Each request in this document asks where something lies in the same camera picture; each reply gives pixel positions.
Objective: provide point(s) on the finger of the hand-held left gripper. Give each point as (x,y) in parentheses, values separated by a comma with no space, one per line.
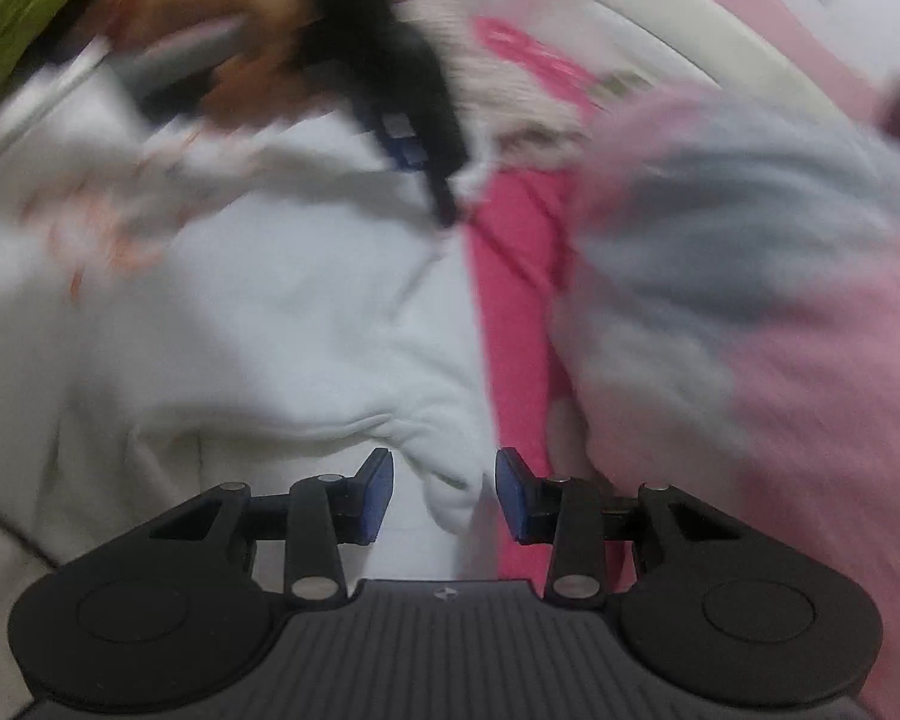
(442,195)
(405,146)

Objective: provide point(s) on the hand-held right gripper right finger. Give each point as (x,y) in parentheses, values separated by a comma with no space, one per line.
(508,496)

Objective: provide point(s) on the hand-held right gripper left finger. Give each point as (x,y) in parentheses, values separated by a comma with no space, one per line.
(375,496)

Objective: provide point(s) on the white sweatshirt orange print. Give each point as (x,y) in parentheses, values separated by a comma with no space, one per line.
(270,315)

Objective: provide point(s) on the person's left forearm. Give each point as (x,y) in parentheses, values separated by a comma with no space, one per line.
(30,7)

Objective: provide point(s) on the person's left hand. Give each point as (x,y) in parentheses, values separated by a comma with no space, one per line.
(270,7)

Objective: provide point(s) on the beige knit sweater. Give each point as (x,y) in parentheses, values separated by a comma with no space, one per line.
(457,67)

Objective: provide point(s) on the pink floral bed sheet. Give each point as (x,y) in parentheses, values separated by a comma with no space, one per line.
(517,315)

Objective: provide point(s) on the pink grey quilt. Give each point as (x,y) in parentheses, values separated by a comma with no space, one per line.
(720,277)

